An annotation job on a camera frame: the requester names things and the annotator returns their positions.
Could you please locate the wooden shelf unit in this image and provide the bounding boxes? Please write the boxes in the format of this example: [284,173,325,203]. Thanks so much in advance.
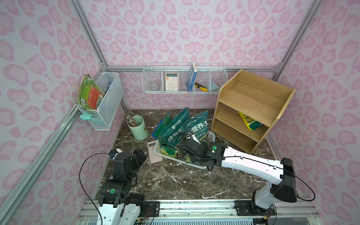
[211,70,296,154]

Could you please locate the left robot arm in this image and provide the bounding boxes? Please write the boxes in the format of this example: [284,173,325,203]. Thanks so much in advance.
[97,149,147,225]

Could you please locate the dark green soil bag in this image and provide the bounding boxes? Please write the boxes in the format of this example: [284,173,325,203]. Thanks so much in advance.
[180,110,209,142]
[158,107,190,149]

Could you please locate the mint green pen cup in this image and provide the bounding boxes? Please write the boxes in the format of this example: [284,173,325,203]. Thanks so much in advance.
[127,115,149,141]

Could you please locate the dark green soil bag front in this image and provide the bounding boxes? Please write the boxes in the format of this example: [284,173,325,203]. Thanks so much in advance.
[180,110,209,142]

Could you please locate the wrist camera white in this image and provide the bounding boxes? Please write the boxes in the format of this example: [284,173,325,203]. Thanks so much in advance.
[108,148,122,161]
[191,134,200,143]

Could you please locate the pink white calculator in rack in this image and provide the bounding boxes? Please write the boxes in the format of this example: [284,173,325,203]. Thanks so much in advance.
[165,72,179,92]

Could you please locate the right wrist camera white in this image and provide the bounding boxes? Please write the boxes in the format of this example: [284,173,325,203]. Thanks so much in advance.
[191,134,200,143]

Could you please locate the coloured pencils in cup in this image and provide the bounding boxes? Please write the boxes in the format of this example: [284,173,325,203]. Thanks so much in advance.
[126,116,139,127]

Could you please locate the white wire rack back wall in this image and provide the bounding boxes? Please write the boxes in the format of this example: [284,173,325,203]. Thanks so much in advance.
[141,63,228,94]

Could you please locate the green red seed packet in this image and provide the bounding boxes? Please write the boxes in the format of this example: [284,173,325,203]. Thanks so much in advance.
[78,75,105,110]

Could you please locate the blue book in rack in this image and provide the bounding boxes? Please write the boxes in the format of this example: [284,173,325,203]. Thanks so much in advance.
[186,62,197,92]

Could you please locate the white wire basket left wall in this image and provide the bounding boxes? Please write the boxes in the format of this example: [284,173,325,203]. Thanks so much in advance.
[79,72,124,131]

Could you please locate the pink calculator on table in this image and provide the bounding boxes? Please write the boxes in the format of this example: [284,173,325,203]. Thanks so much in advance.
[147,141,163,164]

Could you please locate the mint green sponge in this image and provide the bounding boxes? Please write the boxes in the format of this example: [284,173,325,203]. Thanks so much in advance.
[80,111,92,121]

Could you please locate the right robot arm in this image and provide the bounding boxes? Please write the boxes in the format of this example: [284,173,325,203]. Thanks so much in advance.
[181,139,297,213]

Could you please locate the white plastic perforated basket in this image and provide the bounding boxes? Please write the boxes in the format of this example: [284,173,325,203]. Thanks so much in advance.
[154,140,207,169]

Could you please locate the clear tape roll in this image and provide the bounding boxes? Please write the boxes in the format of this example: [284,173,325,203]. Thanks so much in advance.
[148,82,162,92]

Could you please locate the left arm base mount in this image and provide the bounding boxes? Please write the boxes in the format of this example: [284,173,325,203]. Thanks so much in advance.
[120,200,160,218]

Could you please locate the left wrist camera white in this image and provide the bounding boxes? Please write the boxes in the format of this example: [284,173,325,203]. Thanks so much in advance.
[108,148,122,161]

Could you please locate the yellow fertilizer packet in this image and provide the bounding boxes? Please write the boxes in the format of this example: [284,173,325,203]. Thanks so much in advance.
[238,112,263,131]

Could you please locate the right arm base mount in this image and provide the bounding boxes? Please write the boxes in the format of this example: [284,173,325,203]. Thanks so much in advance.
[234,200,276,217]

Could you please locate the yellow utility knife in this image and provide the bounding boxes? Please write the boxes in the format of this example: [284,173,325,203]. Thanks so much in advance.
[194,82,208,92]

